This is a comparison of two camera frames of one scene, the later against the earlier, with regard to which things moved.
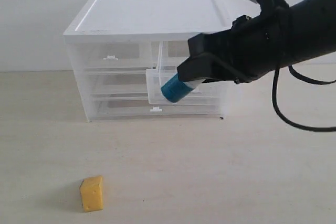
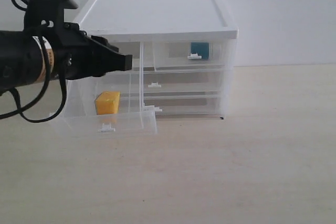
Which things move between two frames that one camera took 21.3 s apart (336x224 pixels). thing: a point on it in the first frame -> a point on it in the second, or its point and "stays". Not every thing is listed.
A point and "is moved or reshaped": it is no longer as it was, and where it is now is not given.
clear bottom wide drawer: (109, 106) stays
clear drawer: (171, 54) is moved or reshaped
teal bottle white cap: (174, 90) is moved or reshaped
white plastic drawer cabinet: (126, 46) stays
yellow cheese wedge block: (91, 193) -> (107, 102)
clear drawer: (112, 55) is moved or reshaped
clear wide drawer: (116, 83) -> (184, 83)
